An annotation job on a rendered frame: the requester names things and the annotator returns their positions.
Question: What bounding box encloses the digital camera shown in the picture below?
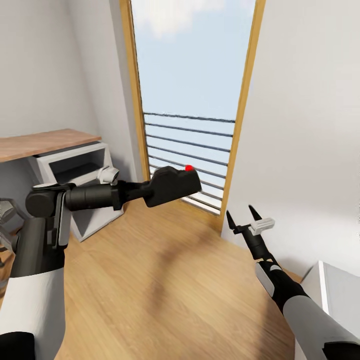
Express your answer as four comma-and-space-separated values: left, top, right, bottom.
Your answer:
140, 165, 202, 208

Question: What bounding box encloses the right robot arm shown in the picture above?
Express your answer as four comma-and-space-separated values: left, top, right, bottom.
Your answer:
226, 206, 360, 360

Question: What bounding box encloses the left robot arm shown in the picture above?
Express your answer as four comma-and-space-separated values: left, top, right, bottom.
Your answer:
0, 165, 154, 360

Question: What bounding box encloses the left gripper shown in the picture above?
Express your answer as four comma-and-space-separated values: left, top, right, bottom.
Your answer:
85, 180, 154, 211

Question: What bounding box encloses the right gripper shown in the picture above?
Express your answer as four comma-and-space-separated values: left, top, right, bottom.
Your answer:
226, 206, 265, 249

